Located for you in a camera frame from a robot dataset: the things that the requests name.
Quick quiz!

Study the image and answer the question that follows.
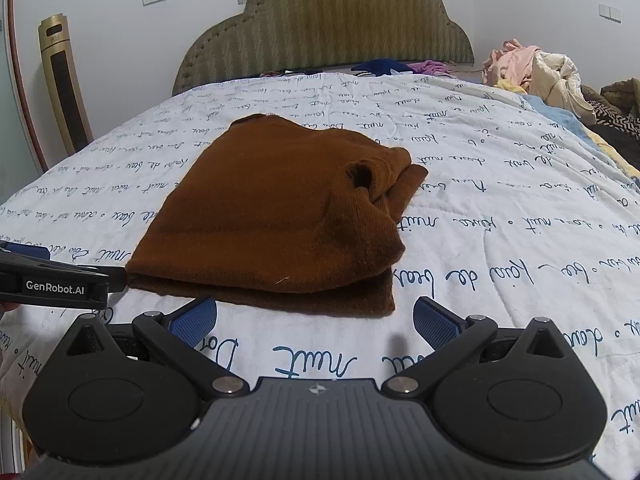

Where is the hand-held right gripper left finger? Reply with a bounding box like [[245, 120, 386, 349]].
[[65, 296, 249, 397]]

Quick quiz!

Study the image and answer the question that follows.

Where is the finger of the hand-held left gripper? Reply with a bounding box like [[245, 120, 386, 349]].
[[100, 266, 128, 293], [0, 240, 52, 263]]

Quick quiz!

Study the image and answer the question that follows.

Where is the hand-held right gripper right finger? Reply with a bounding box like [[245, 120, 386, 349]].
[[382, 296, 577, 397]]

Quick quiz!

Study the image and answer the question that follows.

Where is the brown knit sweater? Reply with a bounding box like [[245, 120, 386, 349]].
[[125, 114, 430, 318]]

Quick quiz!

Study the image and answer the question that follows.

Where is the white script-printed quilt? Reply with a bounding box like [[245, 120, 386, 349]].
[[0, 70, 640, 480]]

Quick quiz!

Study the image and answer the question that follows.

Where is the gold tower air conditioner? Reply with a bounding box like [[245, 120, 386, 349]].
[[38, 12, 95, 171]]

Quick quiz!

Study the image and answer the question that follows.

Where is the light blue cloth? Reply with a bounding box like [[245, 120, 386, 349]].
[[523, 94, 603, 155]]

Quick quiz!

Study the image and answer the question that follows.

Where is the yellow cloth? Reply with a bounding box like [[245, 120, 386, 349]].
[[588, 128, 640, 179]]

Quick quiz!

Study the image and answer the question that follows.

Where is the purple cloth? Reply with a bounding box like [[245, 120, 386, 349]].
[[409, 60, 457, 78]]

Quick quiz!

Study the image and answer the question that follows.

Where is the dark blue cloth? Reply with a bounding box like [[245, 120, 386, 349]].
[[350, 58, 417, 76]]

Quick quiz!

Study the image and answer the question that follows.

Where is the cream jacket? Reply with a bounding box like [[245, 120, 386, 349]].
[[529, 50, 599, 125]]

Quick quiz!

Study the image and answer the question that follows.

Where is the zigzag patterned cloth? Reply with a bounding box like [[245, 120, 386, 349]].
[[584, 100, 640, 140]]

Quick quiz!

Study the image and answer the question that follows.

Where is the pink cloth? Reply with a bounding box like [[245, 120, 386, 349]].
[[482, 38, 545, 87]]

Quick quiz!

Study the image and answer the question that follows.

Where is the olive brown cloth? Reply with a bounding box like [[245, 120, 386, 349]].
[[599, 78, 640, 107]]

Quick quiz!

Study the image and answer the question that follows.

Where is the olive padded headboard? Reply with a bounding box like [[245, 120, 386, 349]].
[[172, 0, 475, 97]]

